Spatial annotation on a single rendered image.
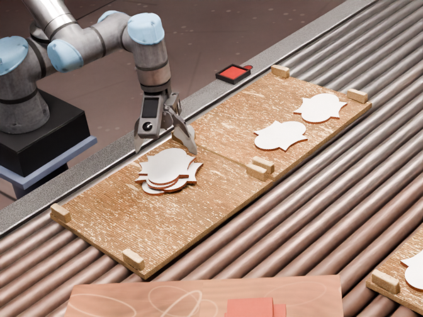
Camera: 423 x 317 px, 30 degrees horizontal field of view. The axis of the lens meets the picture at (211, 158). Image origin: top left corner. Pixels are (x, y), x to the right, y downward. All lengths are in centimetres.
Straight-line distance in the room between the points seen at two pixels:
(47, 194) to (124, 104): 224
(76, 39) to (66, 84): 279
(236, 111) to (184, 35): 273
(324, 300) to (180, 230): 47
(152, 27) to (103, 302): 61
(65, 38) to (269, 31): 309
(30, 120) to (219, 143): 53
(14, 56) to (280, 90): 73
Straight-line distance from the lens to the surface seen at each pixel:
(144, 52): 174
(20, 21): 553
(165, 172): 189
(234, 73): 235
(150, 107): 179
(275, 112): 212
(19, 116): 218
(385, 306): 157
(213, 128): 208
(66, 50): 174
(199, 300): 143
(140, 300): 146
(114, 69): 459
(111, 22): 181
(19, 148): 215
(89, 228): 182
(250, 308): 116
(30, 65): 214
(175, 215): 180
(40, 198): 200
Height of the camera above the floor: 203
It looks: 34 degrees down
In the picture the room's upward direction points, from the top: 9 degrees counter-clockwise
